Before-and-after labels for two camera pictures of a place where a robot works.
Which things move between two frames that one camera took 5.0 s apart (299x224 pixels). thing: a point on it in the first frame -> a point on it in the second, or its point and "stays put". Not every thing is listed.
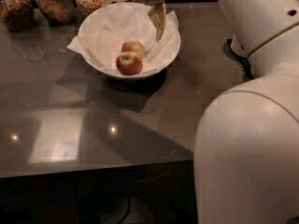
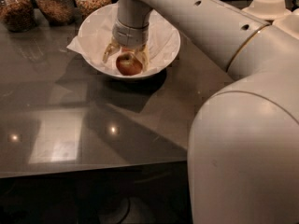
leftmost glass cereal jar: [16, 8] stays put
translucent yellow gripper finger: [158, 15] -> [145, 56]
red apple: [129, 63] stays put
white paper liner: [103, 37] stays put
